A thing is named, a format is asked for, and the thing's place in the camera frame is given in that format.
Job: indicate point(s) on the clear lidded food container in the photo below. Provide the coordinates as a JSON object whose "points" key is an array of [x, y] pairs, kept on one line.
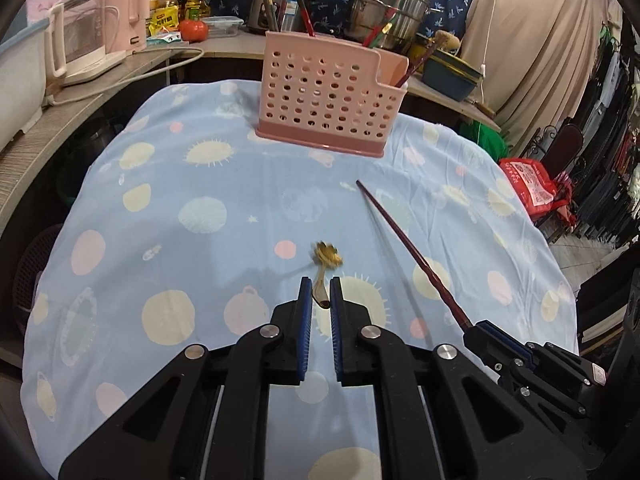
{"points": [[222, 26]]}

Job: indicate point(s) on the yellow snack packet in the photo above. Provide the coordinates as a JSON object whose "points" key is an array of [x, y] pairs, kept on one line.
{"points": [[165, 19]]}

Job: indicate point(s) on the green cloth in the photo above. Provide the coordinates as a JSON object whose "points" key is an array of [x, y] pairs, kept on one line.
{"points": [[487, 140]]}

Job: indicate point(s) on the beige curtain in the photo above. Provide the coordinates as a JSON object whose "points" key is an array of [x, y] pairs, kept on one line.
{"points": [[530, 50]]}

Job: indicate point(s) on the light blue dotted tablecloth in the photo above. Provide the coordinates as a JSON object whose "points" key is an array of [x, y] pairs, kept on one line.
{"points": [[200, 260]]}

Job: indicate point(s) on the black iron chair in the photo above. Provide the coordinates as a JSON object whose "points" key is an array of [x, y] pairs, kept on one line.
{"points": [[555, 145]]}

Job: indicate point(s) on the red plastic bag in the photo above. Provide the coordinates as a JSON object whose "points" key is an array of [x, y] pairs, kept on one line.
{"points": [[530, 185]]}

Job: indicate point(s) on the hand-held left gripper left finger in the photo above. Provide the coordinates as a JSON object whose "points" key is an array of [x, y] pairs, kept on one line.
{"points": [[305, 332]]}

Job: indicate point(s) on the dark plastic basket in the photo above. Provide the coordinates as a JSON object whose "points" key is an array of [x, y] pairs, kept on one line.
{"points": [[35, 270]]}

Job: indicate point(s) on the white plastic tub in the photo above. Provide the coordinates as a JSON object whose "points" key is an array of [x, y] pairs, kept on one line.
{"points": [[20, 75]]}

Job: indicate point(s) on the green chopstick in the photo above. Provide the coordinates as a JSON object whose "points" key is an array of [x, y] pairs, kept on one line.
{"points": [[386, 27]]}

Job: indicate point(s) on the pink perforated utensil basket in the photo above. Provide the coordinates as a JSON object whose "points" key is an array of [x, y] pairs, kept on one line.
{"points": [[325, 90]]}

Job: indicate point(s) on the tan loofah sponge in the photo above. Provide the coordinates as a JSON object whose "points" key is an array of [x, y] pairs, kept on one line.
{"points": [[446, 40]]}

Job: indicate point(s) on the white glass kettle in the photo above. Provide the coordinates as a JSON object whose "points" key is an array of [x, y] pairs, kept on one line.
{"points": [[82, 35]]}

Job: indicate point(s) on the rack of dark clothes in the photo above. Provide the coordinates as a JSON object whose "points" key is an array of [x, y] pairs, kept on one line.
{"points": [[615, 125]]}

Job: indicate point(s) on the maroon chopstick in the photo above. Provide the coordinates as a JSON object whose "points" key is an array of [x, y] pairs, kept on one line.
{"points": [[415, 64], [415, 255]]}

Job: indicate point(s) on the red chopstick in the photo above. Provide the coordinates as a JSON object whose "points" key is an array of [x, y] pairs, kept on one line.
{"points": [[302, 10], [372, 35]]}

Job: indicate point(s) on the teal packet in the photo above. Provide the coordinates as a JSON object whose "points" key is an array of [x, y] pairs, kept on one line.
{"points": [[165, 37]]}

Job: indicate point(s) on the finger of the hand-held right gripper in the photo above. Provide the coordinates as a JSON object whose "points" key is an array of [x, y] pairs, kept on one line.
{"points": [[505, 340], [485, 352]]}

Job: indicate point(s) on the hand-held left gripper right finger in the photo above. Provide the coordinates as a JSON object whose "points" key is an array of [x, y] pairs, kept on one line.
{"points": [[336, 332]]}

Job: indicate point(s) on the orange tomato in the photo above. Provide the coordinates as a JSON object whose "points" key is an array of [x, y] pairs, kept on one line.
{"points": [[194, 30]]}

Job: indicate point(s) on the pink electric kettle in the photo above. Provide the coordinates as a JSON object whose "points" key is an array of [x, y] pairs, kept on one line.
{"points": [[125, 10]]}

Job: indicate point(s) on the gold spoon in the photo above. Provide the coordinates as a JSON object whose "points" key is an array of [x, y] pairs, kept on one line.
{"points": [[327, 256]]}

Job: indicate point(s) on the blue plastic basin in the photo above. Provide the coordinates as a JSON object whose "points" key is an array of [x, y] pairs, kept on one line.
{"points": [[450, 82]]}

